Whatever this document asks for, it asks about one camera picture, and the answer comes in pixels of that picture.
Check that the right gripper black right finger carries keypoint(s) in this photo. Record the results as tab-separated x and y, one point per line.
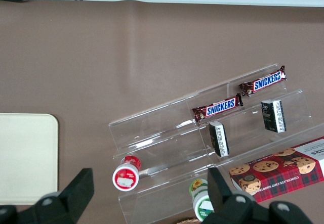
222	201

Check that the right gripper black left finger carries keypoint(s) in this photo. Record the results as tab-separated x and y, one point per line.
73	196

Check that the oval light wicker basket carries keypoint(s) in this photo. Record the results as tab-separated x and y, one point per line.
188	221

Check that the cream plastic serving tray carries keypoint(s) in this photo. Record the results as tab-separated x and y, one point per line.
25	158

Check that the green-lid yoghurt bottle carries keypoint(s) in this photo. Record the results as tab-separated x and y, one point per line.
201	203

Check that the red-lid yoghurt bottle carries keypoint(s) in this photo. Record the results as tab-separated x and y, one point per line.
125	177

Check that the small black carton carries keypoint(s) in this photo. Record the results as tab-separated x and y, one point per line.
219	138
274	116

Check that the red tartan cookie box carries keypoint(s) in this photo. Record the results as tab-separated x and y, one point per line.
278	171

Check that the clear acrylic stepped stand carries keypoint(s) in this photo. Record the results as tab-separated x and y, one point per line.
164	133

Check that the Snickers chocolate bar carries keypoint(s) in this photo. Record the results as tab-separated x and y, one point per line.
217	107
263	81

